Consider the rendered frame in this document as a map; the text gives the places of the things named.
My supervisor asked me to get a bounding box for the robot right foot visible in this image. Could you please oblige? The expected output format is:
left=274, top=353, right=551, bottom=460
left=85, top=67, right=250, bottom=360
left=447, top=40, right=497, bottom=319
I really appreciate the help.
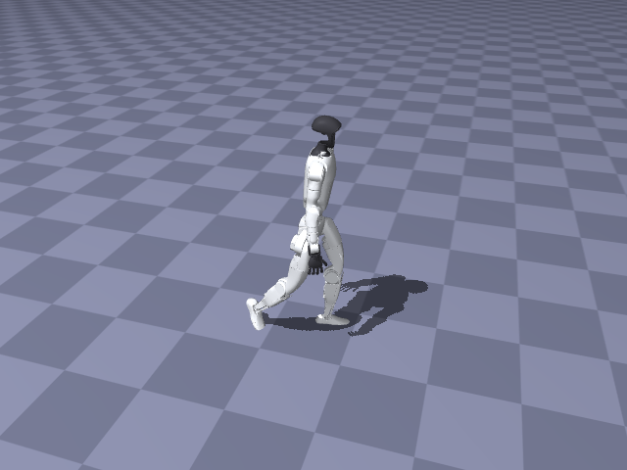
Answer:
left=246, top=298, right=265, bottom=330

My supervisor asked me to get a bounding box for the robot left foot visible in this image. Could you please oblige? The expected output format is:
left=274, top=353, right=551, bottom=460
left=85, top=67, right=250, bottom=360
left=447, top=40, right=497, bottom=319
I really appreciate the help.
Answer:
left=315, top=314, right=350, bottom=325

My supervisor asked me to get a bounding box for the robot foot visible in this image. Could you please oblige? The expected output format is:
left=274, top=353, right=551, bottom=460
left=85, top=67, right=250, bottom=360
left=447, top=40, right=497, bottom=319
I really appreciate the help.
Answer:
left=246, top=298, right=265, bottom=330
left=315, top=314, right=350, bottom=325

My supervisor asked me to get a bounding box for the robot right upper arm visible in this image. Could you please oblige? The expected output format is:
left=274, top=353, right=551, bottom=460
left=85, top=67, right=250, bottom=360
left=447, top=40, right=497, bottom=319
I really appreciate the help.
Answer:
left=306, top=162, right=325, bottom=217

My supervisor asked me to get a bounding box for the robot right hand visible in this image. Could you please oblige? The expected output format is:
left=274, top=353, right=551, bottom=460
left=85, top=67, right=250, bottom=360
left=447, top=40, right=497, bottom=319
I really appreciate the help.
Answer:
left=308, top=244, right=327, bottom=275

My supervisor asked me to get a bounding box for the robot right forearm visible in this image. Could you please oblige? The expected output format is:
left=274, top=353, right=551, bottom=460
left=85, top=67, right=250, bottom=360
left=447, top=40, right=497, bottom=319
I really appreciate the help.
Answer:
left=306, top=208, right=319, bottom=254

